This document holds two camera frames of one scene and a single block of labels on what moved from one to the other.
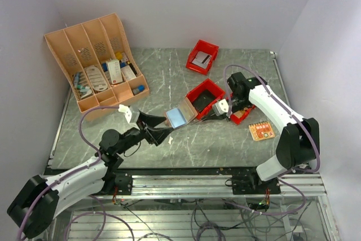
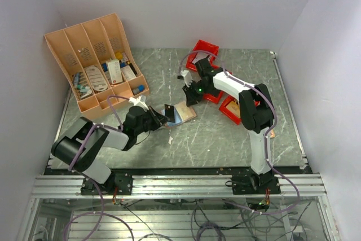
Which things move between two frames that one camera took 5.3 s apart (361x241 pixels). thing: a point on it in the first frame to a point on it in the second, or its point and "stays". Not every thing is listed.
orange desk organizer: x=102 y=74 stays
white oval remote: x=97 y=82 stays
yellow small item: x=119 y=56 stays
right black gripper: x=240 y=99 to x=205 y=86
